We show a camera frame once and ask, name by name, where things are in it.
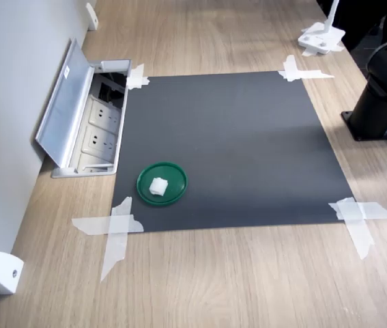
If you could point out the small white plastic terminal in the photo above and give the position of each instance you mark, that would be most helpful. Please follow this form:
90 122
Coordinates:
158 186

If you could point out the round green lid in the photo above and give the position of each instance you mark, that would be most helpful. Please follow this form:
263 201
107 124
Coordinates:
176 177

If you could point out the dark grey mat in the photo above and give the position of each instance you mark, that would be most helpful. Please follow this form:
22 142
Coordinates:
213 136

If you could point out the white power socket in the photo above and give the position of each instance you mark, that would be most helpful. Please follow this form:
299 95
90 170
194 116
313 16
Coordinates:
104 112
99 140

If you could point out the white masking tape strip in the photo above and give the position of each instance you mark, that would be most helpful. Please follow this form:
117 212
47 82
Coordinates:
316 74
138 82
362 235
90 225
291 66
377 211
136 73
114 246

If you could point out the white stand with pole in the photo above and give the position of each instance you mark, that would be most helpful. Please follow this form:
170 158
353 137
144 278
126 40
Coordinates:
319 39

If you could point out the white corner bracket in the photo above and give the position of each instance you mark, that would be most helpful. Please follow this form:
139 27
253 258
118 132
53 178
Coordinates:
3 273
91 15

